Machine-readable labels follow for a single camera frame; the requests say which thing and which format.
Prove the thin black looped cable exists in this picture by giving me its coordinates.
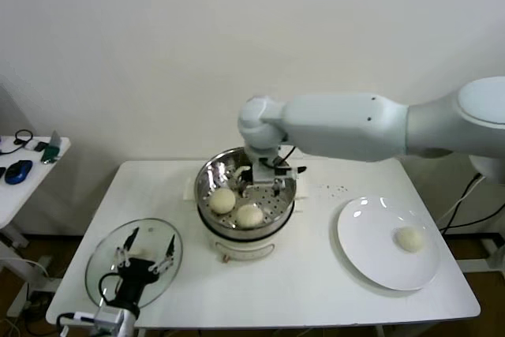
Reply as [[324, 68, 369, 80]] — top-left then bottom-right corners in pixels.
[[0, 129, 34, 155]]

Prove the perforated steel steamer basket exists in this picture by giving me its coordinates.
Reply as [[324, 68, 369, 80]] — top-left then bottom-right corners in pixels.
[[196, 147, 297, 232]]

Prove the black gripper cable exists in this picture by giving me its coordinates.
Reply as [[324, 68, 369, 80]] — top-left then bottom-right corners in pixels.
[[271, 145, 297, 167], [98, 272, 122, 307]]

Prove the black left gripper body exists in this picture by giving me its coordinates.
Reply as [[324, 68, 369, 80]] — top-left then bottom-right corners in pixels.
[[114, 257, 158, 309]]

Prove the large white plate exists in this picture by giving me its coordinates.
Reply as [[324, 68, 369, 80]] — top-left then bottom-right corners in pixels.
[[336, 196, 441, 291]]

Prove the green circuit device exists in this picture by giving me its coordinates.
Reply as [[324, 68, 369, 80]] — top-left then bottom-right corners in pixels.
[[40, 145, 62, 166]]

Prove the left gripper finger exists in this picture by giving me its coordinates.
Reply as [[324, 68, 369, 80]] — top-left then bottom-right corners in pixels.
[[148, 234, 176, 275], [114, 227, 140, 269]]

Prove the black floor power strip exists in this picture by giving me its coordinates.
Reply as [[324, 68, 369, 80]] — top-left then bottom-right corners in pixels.
[[25, 291, 60, 316]]

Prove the white electric cooker pot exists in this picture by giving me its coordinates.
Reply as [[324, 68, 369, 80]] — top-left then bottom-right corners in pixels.
[[183, 177, 309, 264]]

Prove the white power cable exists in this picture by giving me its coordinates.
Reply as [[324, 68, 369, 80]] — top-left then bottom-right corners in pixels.
[[436, 176, 488, 224]]

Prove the white steamed baozi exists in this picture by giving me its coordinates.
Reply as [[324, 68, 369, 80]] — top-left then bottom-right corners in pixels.
[[208, 189, 237, 214], [235, 204, 264, 230], [234, 166, 253, 184], [395, 226, 425, 253]]

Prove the white plugged arm cable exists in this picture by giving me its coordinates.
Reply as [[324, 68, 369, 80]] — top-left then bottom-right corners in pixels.
[[56, 312, 99, 332]]

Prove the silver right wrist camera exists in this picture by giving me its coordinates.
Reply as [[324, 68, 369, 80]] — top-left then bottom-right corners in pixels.
[[252, 157, 308, 187]]

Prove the black power cable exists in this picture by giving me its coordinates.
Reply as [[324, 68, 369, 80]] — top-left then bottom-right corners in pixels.
[[438, 178, 505, 235]]

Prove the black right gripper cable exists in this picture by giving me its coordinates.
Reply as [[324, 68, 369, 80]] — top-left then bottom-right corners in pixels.
[[271, 145, 297, 167]]

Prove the small white side table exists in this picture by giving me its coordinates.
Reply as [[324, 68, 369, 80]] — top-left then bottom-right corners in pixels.
[[0, 136, 72, 289]]

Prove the round glass pot lid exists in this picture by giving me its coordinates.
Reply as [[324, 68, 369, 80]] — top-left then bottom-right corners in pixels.
[[84, 217, 184, 311]]

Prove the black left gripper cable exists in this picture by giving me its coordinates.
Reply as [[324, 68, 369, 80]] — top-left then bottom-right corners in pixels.
[[98, 272, 122, 307]]

